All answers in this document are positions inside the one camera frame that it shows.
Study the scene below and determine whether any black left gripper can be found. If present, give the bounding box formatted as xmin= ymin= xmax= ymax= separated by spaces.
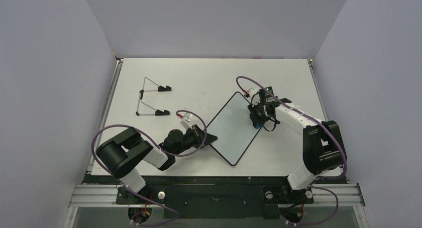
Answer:
xmin=173 ymin=124 xmax=217 ymax=157

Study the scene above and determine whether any black framed small whiteboard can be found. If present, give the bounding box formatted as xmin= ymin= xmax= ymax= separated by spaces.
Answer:
xmin=207 ymin=92 xmax=261 ymax=166

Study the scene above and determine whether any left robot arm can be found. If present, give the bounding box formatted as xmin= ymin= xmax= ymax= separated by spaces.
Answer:
xmin=94 ymin=124 xmax=218 ymax=203

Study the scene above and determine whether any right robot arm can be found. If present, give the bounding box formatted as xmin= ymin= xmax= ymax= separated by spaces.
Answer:
xmin=244 ymin=87 xmax=347 ymax=202

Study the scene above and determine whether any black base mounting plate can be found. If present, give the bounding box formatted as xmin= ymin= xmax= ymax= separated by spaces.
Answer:
xmin=82 ymin=175 xmax=333 ymax=221

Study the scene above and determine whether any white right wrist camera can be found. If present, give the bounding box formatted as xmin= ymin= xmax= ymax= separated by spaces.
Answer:
xmin=243 ymin=88 xmax=260 ymax=105

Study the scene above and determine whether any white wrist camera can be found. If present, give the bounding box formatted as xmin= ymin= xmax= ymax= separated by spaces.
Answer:
xmin=243 ymin=88 xmax=260 ymax=105
xmin=176 ymin=113 xmax=193 ymax=130

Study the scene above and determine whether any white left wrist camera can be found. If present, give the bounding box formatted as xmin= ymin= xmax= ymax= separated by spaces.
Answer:
xmin=176 ymin=113 xmax=193 ymax=130

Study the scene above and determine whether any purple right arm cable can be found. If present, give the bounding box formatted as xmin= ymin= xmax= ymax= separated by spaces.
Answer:
xmin=236 ymin=76 xmax=348 ymax=227

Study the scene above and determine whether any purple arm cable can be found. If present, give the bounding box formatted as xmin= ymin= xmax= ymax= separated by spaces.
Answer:
xmin=236 ymin=76 xmax=348 ymax=227
xmin=91 ymin=110 xmax=208 ymax=227

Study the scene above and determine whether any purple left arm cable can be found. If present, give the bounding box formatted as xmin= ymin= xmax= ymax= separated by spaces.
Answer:
xmin=91 ymin=110 xmax=208 ymax=227

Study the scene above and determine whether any aluminium frame rail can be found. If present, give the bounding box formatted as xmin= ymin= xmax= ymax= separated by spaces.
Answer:
xmin=81 ymin=57 xmax=124 ymax=175

